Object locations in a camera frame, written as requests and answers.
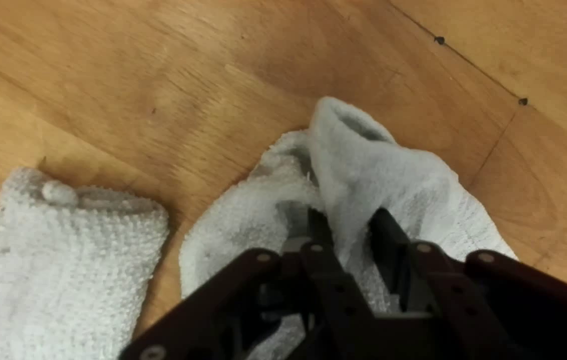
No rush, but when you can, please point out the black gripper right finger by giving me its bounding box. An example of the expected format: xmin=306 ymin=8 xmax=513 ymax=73
xmin=369 ymin=206 xmax=567 ymax=360

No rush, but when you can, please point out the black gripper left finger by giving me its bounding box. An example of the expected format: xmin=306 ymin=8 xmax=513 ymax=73
xmin=119 ymin=206 xmax=375 ymax=360

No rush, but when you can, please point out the white sock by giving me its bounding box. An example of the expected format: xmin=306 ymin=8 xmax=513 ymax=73
xmin=178 ymin=94 xmax=518 ymax=360

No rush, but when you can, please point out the crumpled white knit cloth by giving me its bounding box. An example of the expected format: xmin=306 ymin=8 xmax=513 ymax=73
xmin=0 ymin=165 xmax=173 ymax=360

